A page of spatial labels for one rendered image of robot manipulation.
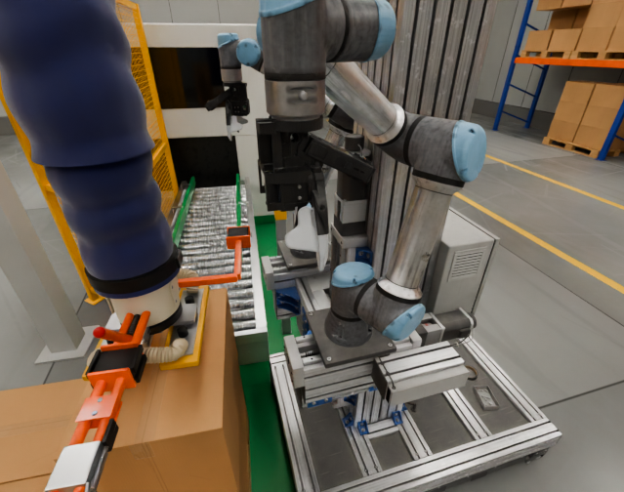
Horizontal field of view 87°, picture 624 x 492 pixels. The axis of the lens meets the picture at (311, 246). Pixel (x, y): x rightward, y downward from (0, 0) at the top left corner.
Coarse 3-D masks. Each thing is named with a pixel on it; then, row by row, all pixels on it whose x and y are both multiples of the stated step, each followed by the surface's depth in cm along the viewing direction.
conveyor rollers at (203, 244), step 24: (216, 192) 336; (240, 192) 332; (192, 216) 288; (216, 216) 285; (192, 240) 250; (216, 240) 254; (192, 264) 222; (216, 264) 223; (216, 288) 201; (240, 288) 204; (240, 312) 181
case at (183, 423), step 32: (224, 288) 136; (224, 320) 120; (224, 352) 108; (160, 384) 98; (192, 384) 98; (224, 384) 98; (128, 416) 89; (160, 416) 89; (192, 416) 89; (224, 416) 91; (128, 448) 83; (160, 448) 86; (192, 448) 88; (224, 448) 91; (128, 480) 90; (160, 480) 93; (192, 480) 96; (224, 480) 100
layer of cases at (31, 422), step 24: (48, 384) 143; (72, 384) 143; (240, 384) 160; (0, 408) 134; (24, 408) 134; (48, 408) 134; (72, 408) 134; (240, 408) 147; (0, 432) 125; (24, 432) 125; (48, 432) 125; (240, 432) 136; (0, 456) 118; (24, 456) 118; (48, 456) 118; (240, 456) 126; (0, 480) 111; (24, 480) 111; (48, 480) 111; (240, 480) 118
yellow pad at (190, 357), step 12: (204, 288) 116; (192, 300) 107; (204, 300) 110; (204, 312) 105; (192, 324) 100; (168, 336) 97; (180, 336) 95; (192, 336) 96; (192, 348) 92; (180, 360) 89; (192, 360) 89
